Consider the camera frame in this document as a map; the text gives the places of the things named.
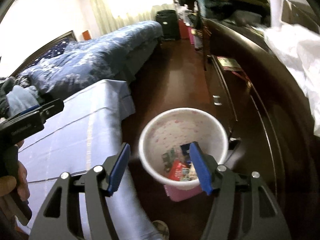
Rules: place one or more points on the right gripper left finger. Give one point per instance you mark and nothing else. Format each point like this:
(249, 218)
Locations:
(116, 166)

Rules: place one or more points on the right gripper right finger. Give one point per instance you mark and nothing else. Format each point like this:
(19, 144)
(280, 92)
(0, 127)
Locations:
(202, 169)

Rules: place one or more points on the dark blue snack bag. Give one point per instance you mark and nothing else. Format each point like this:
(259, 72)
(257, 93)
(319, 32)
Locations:
(185, 150)

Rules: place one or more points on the red snack wrapper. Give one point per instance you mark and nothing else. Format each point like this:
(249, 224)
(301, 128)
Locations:
(178, 171)

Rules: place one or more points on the white pink trash bin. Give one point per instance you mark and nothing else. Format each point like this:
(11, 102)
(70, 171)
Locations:
(164, 148)

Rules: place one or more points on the person's left hand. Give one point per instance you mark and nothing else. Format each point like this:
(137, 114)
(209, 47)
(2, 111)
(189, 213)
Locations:
(9, 183)

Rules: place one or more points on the light blue fleece blanket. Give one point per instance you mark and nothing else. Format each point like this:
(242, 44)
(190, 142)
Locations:
(21, 99)

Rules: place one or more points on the blue striped tablecloth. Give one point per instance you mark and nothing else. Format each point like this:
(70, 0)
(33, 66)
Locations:
(83, 135)

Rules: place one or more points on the dark grey clothes pile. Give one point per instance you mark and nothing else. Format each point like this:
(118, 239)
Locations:
(6, 87)

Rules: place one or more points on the dark wooden dresser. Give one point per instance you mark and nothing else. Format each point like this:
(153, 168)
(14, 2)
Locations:
(268, 120)

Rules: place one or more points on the dark wooden headboard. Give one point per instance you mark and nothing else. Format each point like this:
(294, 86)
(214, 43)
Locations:
(52, 49)

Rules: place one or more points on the blue patterned bed duvet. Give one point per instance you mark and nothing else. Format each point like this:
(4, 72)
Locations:
(118, 55)

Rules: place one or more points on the red pink storage boxes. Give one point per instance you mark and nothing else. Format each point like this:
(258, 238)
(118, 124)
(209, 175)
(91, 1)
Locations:
(188, 33)

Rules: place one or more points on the black suitcase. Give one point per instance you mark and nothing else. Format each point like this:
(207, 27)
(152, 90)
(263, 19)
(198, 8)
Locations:
(169, 22)

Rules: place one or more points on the white plastic bag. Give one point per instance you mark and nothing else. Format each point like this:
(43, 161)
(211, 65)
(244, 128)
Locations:
(297, 48)

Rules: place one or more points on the pale green curtain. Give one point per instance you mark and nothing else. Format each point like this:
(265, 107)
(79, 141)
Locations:
(111, 15)

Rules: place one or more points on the white shelf unit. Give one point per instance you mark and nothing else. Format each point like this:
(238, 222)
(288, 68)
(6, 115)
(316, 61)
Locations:
(293, 12)

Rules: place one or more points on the orange box by wall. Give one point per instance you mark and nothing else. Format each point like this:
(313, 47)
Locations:
(86, 35)

